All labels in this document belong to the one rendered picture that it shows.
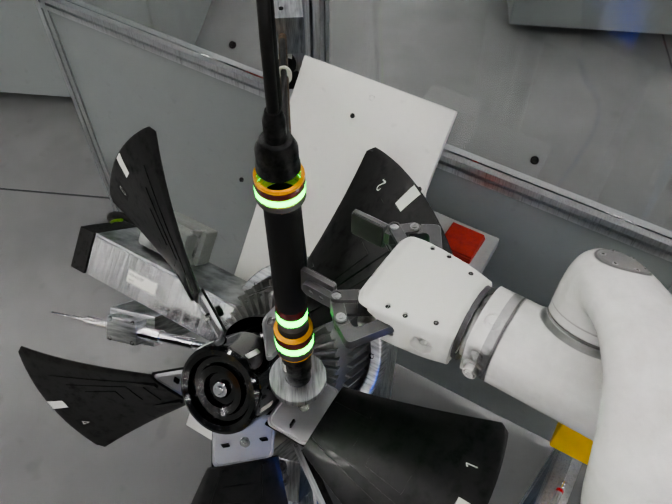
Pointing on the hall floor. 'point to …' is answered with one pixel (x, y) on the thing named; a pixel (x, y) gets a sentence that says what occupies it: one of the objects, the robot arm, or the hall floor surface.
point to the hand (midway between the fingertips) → (336, 252)
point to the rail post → (537, 482)
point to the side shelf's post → (387, 375)
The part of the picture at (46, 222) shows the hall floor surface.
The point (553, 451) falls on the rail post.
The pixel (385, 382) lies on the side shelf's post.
